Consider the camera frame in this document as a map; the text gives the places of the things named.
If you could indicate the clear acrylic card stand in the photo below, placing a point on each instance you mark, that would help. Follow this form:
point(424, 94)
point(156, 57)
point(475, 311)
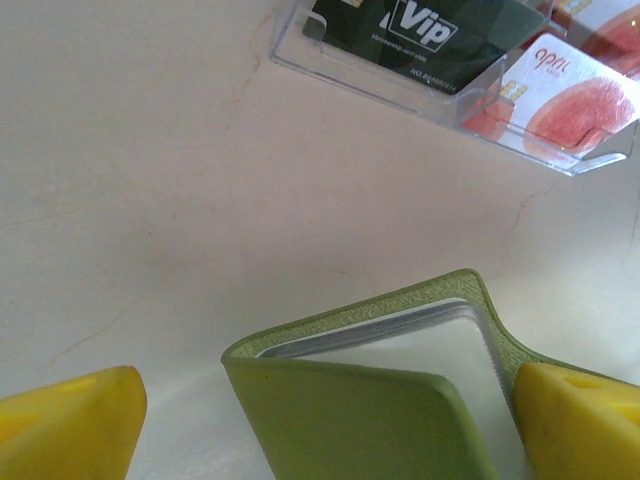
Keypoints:
point(380, 85)

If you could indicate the pink grapefruit card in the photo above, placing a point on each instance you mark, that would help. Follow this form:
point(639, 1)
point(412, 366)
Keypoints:
point(565, 100)
point(612, 42)

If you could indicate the green card holder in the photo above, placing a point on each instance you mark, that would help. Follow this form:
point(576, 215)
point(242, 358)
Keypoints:
point(350, 420)

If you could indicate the dark green VIP card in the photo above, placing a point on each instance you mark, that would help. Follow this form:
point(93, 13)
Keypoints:
point(440, 45)

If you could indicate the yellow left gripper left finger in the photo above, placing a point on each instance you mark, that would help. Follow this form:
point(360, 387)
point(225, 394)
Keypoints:
point(65, 430)

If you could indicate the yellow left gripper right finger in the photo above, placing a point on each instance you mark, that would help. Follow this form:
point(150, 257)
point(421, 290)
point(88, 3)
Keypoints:
point(585, 430)

